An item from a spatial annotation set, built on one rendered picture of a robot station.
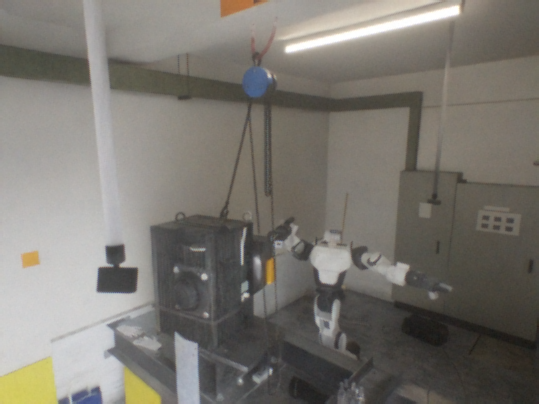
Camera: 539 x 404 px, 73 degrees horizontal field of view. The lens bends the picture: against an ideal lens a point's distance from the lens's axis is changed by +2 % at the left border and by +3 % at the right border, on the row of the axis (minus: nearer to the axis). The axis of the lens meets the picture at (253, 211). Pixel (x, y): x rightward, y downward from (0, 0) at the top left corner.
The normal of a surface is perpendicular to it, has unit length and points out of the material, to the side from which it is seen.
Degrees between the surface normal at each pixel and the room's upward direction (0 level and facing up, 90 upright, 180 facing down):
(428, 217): 90
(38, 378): 87
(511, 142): 90
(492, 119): 90
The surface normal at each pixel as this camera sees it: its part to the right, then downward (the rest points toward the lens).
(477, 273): -0.68, 0.14
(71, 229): 0.74, 0.12
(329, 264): -0.32, 0.07
